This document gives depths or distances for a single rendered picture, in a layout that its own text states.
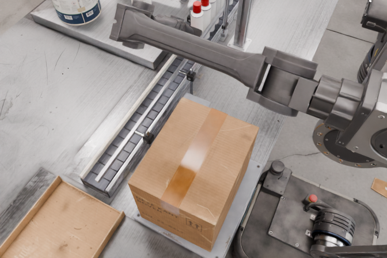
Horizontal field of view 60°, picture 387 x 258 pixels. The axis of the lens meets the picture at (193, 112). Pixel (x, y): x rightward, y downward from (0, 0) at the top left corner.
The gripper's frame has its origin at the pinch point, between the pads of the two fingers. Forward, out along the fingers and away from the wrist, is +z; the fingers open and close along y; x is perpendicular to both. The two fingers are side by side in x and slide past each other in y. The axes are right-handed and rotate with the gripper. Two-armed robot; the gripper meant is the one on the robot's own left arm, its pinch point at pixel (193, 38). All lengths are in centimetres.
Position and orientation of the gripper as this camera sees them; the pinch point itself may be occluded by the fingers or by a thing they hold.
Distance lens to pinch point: 142.4
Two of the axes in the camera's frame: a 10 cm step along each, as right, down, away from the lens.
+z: 2.8, -0.1, 9.6
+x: -3.6, 9.3, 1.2
